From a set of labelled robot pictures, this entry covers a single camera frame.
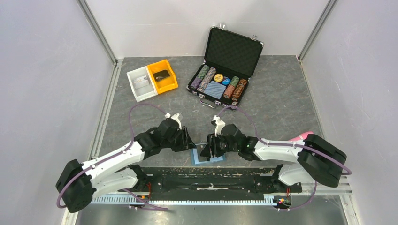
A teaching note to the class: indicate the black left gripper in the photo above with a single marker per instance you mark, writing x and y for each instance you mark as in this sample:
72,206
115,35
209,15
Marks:
186,142

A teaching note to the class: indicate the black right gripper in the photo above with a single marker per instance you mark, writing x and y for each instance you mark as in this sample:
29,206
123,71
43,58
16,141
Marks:
211,149

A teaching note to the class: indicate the blue card holder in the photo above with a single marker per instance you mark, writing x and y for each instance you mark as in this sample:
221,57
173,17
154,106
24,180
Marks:
198,160

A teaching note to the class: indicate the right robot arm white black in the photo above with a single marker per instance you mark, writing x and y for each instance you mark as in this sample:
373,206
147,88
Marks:
308,159

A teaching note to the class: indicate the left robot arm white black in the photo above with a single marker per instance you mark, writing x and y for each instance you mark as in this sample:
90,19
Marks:
79,183

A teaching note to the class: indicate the blue playing card deck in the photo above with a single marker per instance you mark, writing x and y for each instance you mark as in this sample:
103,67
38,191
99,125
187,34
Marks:
215,89

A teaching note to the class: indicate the black card in yellow bin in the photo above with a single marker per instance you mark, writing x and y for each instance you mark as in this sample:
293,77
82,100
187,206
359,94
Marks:
161,75

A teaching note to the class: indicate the silver card in white bin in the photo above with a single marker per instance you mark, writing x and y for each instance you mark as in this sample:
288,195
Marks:
141,82

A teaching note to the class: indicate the pink grey chip stack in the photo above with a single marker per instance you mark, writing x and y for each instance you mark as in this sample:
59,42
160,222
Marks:
207,79

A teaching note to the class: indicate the purple poker chip stack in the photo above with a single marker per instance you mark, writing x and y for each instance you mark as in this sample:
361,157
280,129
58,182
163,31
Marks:
195,84

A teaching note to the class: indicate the yellow plastic bin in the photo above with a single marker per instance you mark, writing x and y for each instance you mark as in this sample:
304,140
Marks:
167,84

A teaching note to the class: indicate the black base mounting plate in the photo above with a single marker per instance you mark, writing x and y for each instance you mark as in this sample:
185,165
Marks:
209,183

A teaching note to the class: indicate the red poker chip stack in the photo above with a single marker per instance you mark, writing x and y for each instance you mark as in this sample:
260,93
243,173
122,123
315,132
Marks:
229,91

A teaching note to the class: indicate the yellow dealer button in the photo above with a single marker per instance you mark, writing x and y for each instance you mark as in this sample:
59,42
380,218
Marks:
218,78

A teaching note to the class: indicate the blue round chip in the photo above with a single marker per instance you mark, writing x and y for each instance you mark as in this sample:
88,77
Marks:
225,81

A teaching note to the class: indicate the green poker chip stack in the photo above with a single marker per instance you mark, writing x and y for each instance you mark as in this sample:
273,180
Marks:
202,73

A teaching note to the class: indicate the green red chip stack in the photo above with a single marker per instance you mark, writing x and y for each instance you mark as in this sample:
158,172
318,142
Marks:
234,81

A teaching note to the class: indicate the brown orange chip stack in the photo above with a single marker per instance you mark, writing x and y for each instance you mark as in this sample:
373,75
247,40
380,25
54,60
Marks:
239,89

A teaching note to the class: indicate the white plastic bin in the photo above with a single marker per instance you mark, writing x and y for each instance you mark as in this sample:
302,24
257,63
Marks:
145,92

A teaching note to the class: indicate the black poker chip case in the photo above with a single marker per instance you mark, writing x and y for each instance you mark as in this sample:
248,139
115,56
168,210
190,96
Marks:
232,55

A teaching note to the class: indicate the pink cylindrical tube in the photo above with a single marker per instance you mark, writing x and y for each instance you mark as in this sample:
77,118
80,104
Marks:
301,136

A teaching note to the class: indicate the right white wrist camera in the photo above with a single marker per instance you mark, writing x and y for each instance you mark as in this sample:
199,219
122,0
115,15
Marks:
218,124

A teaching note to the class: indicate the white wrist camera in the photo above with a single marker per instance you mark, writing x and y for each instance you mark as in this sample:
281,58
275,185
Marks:
218,124
176,117

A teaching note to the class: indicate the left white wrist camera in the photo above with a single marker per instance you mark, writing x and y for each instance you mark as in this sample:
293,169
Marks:
176,117

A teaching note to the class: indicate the white slotted cable duct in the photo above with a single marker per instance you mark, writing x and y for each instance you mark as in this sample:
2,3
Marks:
122,199

